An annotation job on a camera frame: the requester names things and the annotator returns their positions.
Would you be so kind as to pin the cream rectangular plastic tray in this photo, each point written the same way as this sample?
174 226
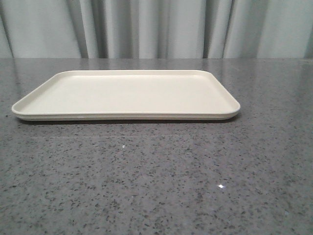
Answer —
127 95

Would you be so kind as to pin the grey-white pleated curtain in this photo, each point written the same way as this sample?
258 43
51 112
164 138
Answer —
146 29

